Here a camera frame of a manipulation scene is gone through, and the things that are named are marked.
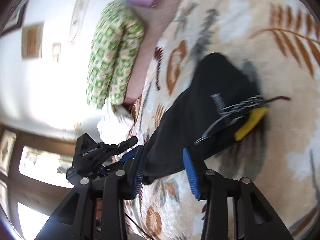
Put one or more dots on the pink bed sheet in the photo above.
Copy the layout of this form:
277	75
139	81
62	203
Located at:
150	42

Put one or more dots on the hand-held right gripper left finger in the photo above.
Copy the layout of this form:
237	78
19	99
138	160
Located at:
136	172

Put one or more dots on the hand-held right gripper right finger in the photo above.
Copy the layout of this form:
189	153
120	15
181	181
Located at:
191	172

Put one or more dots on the wooden framed window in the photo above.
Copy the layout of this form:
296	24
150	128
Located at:
30	180

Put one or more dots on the leaf print fleece blanket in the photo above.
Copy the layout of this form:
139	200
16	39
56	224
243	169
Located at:
275	155

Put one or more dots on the large wooden wall picture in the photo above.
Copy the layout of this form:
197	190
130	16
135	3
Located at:
32	41

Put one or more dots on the black pants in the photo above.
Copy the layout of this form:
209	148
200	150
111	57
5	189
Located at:
200	105

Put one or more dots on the small wooden wall picture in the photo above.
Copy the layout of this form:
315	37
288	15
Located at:
56	52

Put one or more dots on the white twig print pillow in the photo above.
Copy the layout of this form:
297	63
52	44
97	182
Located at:
112	123

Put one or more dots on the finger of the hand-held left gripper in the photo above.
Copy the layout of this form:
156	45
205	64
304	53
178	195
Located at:
125	143
128	156

